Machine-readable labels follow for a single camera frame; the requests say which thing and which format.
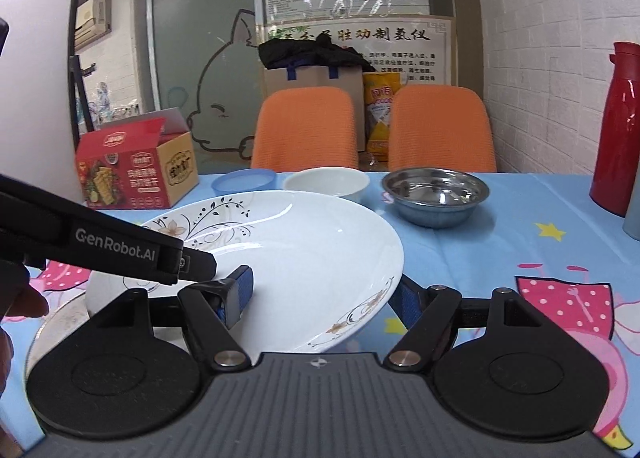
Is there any red cardboard snack box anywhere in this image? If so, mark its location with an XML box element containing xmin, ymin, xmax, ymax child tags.
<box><xmin>75</xmin><ymin>107</ymin><xmax>201</xmax><ymax>209</ymax></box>

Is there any white air conditioner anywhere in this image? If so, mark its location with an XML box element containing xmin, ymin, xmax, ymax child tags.
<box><xmin>74</xmin><ymin>0</ymin><xmax>112</xmax><ymax>43</ymax></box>

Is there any blue cartoon tablecloth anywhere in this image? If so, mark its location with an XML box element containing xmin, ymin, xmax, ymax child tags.
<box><xmin>0</xmin><ymin>170</ymin><xmax>640</xmax><ymax>458</ymax></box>

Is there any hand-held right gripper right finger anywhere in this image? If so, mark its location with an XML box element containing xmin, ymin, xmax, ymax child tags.
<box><xmin>383</xmin><ymin>277</ymin><xmax>549</xmax><ymax>372</ymax></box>

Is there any white plate with grey pattern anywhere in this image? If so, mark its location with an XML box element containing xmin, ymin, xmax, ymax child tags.
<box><xmin>25</xmin><ymin>288</ymin><xmax>92</xmax><ymax>371</ymax></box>

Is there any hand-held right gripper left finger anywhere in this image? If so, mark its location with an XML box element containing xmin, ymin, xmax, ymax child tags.
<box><xmin>88</xmin><ymin>265</ymin><xmax>255</xmax><ymax>374</ymax></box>

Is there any orange chair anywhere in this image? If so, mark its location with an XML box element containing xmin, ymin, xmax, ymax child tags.
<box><xmin>387</xmin><ymin>85</ymin><xmax>499</xmax><ymax>174</ymax></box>
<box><xmin>250</xmin><ymin>86</ymin><xmax>360</xmax><ymax>173</ymax></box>

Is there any blue plastic plate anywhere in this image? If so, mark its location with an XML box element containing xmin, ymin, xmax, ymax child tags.
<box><xmin>211</xmin><ymin>168</ymin><xmax>277</xmax><ymax>195</ymax></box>

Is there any red thermos jug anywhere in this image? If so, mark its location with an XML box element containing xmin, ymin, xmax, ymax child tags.
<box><xmin>588</xmin><ymin>41</ymin><xmax>640</xmax><ymax>218</ymax></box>

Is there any black cloth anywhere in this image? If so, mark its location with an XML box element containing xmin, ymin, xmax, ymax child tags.
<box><xmin>257</xmin><ymin>35</ymin><xmax>376</xmax><ymax>75</ymax></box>

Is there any cartoon animal glass sticker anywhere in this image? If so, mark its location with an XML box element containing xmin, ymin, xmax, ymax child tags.
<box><xmin>187</xmin><ymin>8</ymin><xmax>262</xmax><ymax>160</ymax></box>

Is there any yellow printed bag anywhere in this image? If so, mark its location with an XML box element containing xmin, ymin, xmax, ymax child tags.
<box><xmin>362</xmin><ymin>71</ymin><xmax>402</xmax><ymax>163</ymax></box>

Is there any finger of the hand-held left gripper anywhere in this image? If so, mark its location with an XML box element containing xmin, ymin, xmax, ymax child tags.
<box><xmin>179</xmin><ymin>246</ymin><xmax>218</xmax><ymax>282</ymax></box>

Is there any stainless steel bowl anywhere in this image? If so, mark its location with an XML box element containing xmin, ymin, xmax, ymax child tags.
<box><xmin>381</xmin><ymin>167</ymin><xmax>490</xmax><ymax>229</ymax></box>

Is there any white sign with green border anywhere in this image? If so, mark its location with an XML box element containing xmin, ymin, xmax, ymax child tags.
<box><xmin>254</xmin><ymin>15</ymin><xmax>457</xmax><ymax>87</ymax></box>

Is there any white board panel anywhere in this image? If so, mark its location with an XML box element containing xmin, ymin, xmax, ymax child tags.
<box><xmin>0</xmin><ymin>0</ymin><xmax>85</xmax><ymax>212</ymax></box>

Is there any person's left hand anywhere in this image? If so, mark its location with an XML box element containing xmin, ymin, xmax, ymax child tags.
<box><xmin>0</xmin><ymin>284</ymin><xmax>51</xmax><ymax>404</ymax></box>

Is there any grey cup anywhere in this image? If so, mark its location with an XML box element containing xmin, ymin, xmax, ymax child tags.
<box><xmin>622</xmin><ymin>182</ymin><xmax>640</xmax><ymax>242</ymax></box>

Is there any large white floral plate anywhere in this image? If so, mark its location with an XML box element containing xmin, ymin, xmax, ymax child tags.
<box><xmin>86</xmin><ymin>190</ymin><xmax>405</xmax><ymax>355</ymax></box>

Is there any brown box with blue handles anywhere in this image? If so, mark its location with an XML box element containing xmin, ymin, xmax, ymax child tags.
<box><xmin>262</xmin><ymin>64</ymin><xmax>366</xmax><ymax>154</ymax></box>

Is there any white ceramic bowl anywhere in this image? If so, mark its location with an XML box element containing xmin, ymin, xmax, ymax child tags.
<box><xmin>283</xmin><ymin>166</ymin><xmax>371</xmax><ymax>204</ymax></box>

